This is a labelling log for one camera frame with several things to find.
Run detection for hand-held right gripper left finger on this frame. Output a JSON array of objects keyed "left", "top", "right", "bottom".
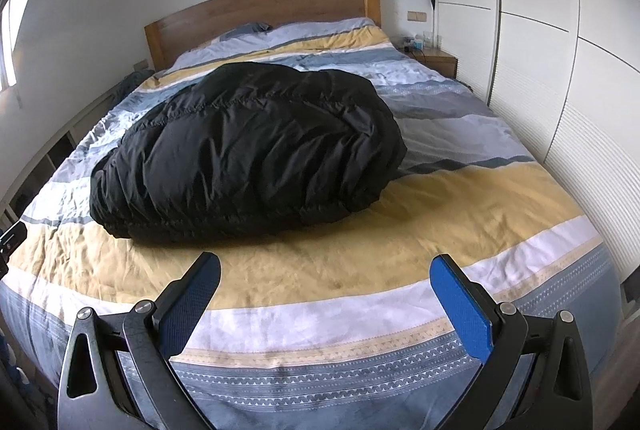
[{"left": 57, "top": 252, "right": 223, "bottom": 430}]

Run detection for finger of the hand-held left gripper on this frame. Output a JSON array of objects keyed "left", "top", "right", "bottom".
[{"left": 0, "top": 222, "right": 27, "bottom": 281}]

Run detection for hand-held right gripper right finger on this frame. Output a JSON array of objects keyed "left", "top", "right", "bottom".
[{"left": 430, "top": 252, "right": 594, "bottom": 430}]

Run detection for black puffer jacket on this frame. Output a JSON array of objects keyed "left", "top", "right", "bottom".
[{"left": 89, "top": 62, "right": 408, "bottom": 243}]

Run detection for bed with striped duvet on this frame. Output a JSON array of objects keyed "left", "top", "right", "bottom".
[{"left": 0, "top": 16, "right": 623, "bottom": 430}]

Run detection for low white shelf unit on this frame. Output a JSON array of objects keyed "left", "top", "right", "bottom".
[{"left": 0, "top": 75, "right": 131, "bottom": 221}]

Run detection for grey-blue cloth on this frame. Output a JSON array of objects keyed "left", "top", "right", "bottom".
[{"left": 120, "top": 70, "right": 156, "bottom": 96}]

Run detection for window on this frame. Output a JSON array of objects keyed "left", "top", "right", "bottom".
[{"left": 0, "top": 0, "right": 56, "bottom": 91}]

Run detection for wooden nightstand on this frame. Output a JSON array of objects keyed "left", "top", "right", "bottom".
[{"left": 400, "top": 47, "right": 459, "bottom": 78}]

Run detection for small bedside items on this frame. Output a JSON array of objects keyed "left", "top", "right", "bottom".
[{"left": 400, "top": 32, "right": 441, "bottom": 53}]

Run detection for blue-grey pillow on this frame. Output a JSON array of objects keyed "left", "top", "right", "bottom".
[{"left": 218, "top": 23, "right": 273, "bottom": 42}]

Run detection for white wardrobe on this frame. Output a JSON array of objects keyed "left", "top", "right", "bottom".
[{"left": 427, "top": 0, "right": 640, "bottom": 291}]

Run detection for wooden bed headboard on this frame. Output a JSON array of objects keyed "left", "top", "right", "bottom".
[{"left": 144, "top": 0, "right": 381, "bottom": 72}]

